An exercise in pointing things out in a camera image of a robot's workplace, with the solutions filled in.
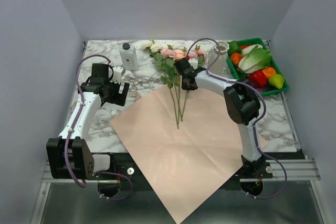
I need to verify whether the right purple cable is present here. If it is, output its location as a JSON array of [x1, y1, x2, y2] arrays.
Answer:
[[185, 37, 288, 200]]

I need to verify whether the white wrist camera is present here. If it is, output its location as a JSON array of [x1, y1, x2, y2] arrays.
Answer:
[[186, 56, 198, 70], [112, 66, 125, 84]]

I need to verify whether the cream ribbon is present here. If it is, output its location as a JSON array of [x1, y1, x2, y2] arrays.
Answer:
[[70, 91, 141, 111]]

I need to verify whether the green plastic basket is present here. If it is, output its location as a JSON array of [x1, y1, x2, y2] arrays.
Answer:
[[226, 38, 289, 96]]

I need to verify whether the white bottle black cap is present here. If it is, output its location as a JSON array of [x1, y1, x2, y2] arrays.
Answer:
[[119, 43, 139, 71]]

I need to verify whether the green toy pear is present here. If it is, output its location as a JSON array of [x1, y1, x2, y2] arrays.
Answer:
[[268, 74, 285, 89]]

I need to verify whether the aluminium frame rail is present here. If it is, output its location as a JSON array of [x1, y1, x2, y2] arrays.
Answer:
[[42, 159, 321, 183]]

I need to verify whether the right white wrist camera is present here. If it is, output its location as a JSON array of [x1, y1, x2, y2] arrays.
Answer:
[[186, 56, 198, 70]]

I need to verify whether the purple cable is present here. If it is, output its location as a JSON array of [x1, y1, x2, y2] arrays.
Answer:
[[185, 37, 288, 200], [64, 54, 111, 188]]

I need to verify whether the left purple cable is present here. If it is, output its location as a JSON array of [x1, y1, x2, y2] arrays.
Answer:
[[64, 54, 111, 188]]

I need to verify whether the purple toy eggplant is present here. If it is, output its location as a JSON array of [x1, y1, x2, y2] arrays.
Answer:
[[256, 85, 274, 96]]

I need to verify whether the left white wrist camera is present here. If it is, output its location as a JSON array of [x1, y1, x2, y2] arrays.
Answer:
[[112, 66, 125, 84]]

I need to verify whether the green toy pepper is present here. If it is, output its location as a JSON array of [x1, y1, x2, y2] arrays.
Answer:
[[227, 40, 242, 56]]

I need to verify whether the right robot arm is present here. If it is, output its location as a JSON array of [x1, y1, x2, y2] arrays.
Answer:
[[174, 58, 265, 178]]

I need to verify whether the peach rose stem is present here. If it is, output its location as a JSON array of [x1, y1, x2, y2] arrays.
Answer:
[[174, 48, 190, 120]]

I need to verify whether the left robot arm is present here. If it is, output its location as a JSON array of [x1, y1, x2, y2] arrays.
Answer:
[[46, 63, 130, 183]]

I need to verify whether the white rose stem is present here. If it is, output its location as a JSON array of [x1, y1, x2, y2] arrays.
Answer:
[[142, 39, 182, 129]]

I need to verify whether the pink rose stem with bud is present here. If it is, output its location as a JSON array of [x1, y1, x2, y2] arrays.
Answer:
[[187, 45, 207, 65]]

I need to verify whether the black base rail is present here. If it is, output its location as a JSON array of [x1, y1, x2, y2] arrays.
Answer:
[[98, 153, 273, 195]]

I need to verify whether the red toy pepper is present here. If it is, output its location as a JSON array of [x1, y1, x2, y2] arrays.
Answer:
[[248, 70, 268, 88]]

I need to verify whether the orange toy fruit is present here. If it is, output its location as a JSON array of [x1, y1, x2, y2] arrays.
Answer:
[[262, 67, 277, 79]]

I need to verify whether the pink wrapping paper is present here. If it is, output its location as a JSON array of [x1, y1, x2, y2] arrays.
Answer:
[[111, 86, 243, 223]]

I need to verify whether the toy napa cabbage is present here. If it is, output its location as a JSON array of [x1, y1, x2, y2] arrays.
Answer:
[[238, 46, 272, 74]]

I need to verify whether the white ribbed vase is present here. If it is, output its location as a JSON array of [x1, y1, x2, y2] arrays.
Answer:
[[208, 41, 229, 75]]

